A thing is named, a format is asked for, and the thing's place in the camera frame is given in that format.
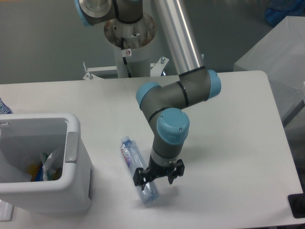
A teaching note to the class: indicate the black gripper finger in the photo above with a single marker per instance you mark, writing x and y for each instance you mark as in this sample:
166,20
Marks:
142,177
175,170

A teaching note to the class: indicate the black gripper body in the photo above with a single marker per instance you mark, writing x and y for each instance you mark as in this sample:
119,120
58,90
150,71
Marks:
156,171

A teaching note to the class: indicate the clear plastic water bottle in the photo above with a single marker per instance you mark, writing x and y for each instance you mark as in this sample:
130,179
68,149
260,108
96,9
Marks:
133,159

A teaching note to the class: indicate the clear plastic bag trash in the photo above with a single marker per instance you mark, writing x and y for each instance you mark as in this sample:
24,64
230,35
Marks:
51,168

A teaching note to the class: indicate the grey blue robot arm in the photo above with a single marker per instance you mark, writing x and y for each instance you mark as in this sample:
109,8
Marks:
163,106

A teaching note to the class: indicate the white plastic trash can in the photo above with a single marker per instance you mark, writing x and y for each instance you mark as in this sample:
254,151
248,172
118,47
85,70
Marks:
23,137

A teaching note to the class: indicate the blue yellow trash package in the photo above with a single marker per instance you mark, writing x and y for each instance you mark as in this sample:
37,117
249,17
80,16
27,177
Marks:
36,172

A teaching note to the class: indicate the black device at edge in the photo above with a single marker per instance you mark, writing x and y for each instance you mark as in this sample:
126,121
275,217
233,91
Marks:
297,205

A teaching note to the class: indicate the blue white patterned packet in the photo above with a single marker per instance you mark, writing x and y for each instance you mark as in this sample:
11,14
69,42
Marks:
4,109

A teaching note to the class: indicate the white covered side table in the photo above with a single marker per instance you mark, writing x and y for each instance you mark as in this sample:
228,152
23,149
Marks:
281,55

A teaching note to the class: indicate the blue plastic bag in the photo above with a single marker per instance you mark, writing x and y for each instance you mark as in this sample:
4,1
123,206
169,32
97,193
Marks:
277,10

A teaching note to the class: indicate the white pedestal base frame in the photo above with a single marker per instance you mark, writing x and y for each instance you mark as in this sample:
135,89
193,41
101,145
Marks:
156,69

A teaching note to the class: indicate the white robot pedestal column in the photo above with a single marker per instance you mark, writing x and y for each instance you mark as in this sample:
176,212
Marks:
131,45

